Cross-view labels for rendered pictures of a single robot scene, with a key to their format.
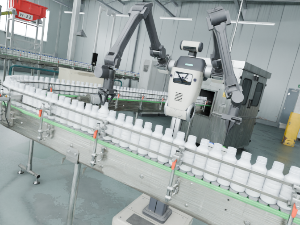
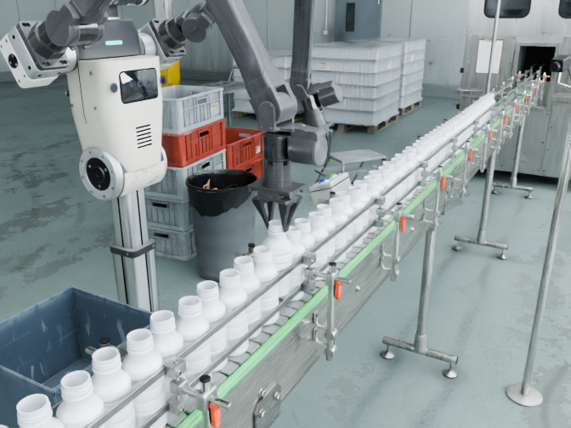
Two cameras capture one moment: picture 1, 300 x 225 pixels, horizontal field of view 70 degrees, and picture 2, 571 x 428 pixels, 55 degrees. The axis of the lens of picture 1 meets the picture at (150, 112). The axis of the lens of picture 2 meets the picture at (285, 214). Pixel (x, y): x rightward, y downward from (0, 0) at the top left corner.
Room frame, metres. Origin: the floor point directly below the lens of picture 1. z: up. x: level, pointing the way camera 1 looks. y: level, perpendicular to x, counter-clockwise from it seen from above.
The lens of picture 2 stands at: (1.15, 1.32, 1.62)
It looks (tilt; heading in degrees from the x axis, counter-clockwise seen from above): 20 degrees down; 273
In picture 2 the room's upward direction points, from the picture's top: straight up
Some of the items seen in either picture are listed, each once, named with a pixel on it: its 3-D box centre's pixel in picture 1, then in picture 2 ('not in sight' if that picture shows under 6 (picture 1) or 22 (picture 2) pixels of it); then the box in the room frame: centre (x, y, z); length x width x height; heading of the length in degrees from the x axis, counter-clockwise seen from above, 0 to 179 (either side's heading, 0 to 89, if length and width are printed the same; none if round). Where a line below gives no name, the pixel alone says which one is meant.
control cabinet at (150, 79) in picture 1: (150, 88); not in sight; (7.56, 0.14, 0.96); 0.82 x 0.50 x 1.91; 136
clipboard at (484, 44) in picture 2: not in sight; (489, 56); (-0.53, -4.17, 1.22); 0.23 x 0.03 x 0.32; 154
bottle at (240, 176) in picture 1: (241, 171); (394, 183); (0.87, -0.43, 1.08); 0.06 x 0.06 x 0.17
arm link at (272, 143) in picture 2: (109, 73); (279, 146); (1.21, 0.26, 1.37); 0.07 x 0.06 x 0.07; 154
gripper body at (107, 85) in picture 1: (108, 85); (277, 175); (1.21, 0.26, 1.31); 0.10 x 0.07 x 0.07; 154
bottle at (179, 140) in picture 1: (177, 148); (358, 209); (1.01, -0.17, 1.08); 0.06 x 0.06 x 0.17
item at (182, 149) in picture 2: not in sight; (179, 139); (2.06, -2.41, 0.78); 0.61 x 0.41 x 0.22; 70
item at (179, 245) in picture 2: not in sight; (185, 228); (2.06, -2.40, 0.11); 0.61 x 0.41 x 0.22; 69
